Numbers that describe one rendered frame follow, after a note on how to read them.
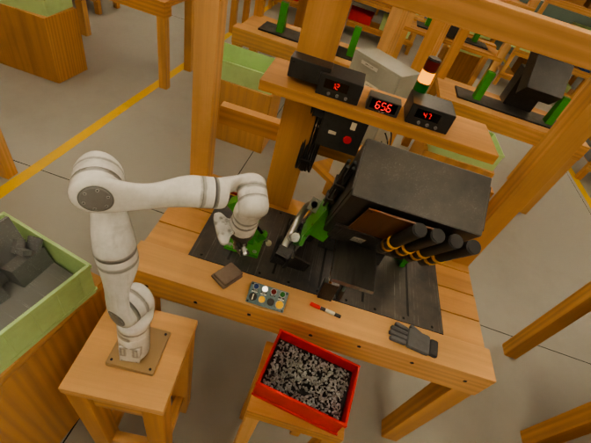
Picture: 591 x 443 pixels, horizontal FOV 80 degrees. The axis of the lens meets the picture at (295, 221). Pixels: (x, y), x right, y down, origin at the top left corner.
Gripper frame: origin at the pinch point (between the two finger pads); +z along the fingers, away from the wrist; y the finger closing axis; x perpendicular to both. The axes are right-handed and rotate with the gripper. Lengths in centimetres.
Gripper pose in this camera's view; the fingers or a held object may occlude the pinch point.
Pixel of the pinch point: (237, 244)
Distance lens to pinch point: 110.8
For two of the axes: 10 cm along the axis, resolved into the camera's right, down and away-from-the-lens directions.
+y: -3.1, -8.9, 3.4
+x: -9.2, 1.8, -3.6
